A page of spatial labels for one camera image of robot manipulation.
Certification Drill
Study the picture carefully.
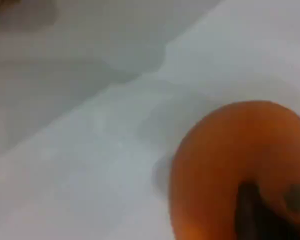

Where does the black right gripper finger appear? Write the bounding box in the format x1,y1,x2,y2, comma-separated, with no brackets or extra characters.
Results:
235,182,300,240

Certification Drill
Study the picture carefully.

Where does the orange fruit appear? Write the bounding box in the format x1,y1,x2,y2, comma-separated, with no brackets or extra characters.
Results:
170,100,300,240

